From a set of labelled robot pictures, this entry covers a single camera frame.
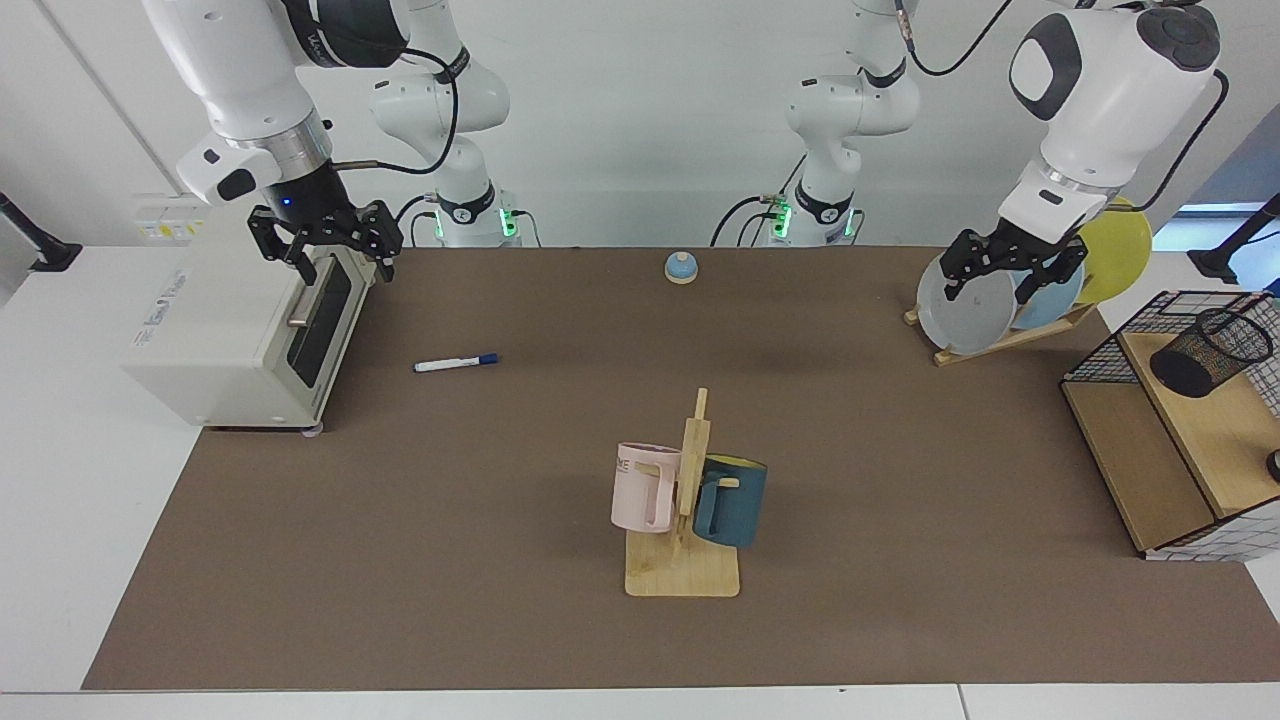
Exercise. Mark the white marker with blue cap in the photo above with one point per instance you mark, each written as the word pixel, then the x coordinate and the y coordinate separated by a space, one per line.
pixel 450 363

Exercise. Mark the black mesh pen holder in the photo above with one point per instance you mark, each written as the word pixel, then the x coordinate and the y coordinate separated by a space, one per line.
pixel 1200 360

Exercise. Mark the light blue plate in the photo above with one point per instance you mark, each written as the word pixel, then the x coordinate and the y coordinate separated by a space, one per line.
pixel 1052 305

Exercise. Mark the grey plate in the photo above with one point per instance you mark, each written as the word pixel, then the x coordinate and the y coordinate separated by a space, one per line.
pixel 965 318

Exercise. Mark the wooden plate rack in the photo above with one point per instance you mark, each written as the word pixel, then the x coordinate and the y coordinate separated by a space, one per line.
pixel 1000 343

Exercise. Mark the yellow plate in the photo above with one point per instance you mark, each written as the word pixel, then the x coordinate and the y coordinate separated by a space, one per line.
pixel 1118 255

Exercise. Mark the pale toaster oven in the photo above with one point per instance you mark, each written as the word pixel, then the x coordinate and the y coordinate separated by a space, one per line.
pixel 220 330

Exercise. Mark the black stand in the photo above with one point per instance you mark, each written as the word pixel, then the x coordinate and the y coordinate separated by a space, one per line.
pixel 1225 262
pixel 50 255

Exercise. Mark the small blue round thing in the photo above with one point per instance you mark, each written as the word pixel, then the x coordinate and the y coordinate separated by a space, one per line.
pixel 681 268

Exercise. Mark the brown table cloth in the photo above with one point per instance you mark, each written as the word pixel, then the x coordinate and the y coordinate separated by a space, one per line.
pixel 450 550

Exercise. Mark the teal cup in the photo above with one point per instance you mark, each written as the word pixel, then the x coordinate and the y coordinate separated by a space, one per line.
pixel 735 500

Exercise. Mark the pink cup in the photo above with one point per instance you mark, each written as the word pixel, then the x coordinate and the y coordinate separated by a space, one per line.
pixel 640 490

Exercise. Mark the wooden cup stand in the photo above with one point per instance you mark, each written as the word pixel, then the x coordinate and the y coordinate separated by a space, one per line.
pixel 680 575

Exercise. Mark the white wall outlet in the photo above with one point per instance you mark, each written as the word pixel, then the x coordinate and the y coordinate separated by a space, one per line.
pixel 165 225

